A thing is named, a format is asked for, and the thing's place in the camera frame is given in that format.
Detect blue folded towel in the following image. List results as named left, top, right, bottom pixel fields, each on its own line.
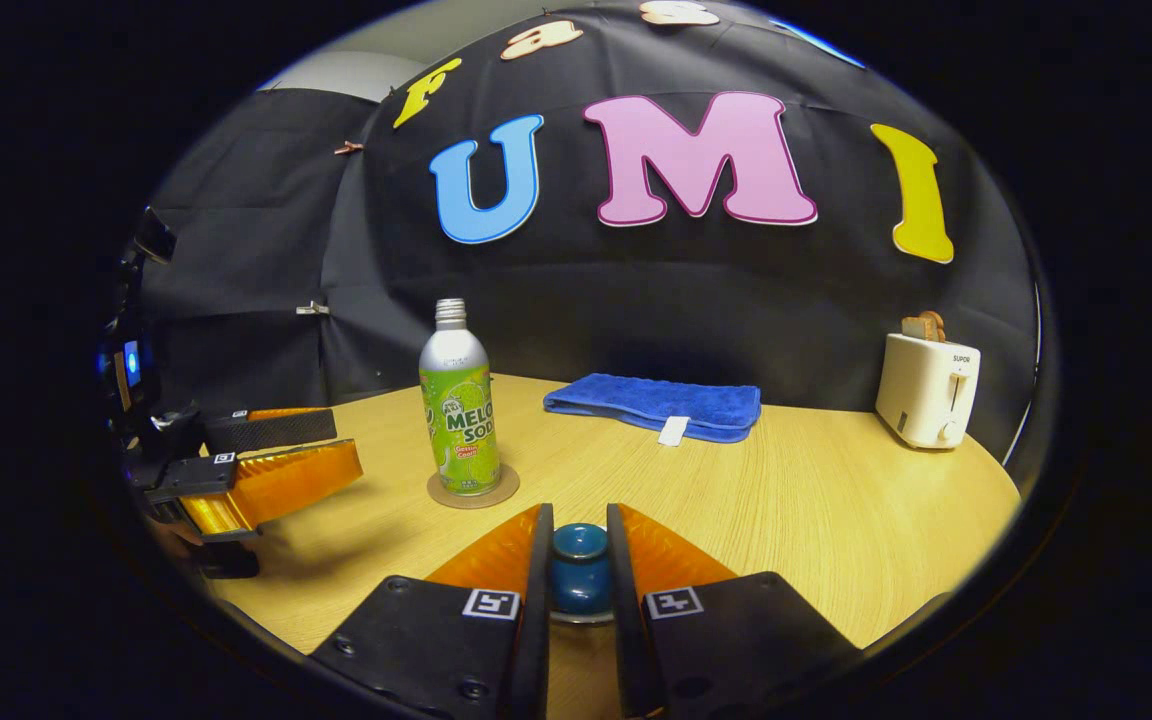
left=543, top=373, right=763, bottom=446

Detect black equipment stand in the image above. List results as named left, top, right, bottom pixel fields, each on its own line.
left=96, top=205, right=179, bottom=426

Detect silver green label water bottle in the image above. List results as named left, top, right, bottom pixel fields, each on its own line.
left=419, top=297, right=501, bottom=497

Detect black backdrop cloth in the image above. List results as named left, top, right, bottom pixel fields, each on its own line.
left=139, top=0, right=1043, bottom=463

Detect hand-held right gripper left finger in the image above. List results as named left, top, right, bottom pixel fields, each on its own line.
left=308, top=503, right=555, bottom=720

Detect white toaster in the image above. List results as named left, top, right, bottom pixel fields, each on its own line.
left=875, top=332, right=982, bottom=450

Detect blue teacup lid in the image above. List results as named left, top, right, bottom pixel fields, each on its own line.
left=548, top=522, right=615, bottom=616

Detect round brown coaster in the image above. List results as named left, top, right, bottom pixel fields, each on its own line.
left=426, top=461, right=521, bottom=511

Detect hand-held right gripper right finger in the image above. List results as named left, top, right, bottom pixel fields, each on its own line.
left=606, top=503, right=862, bottom=719

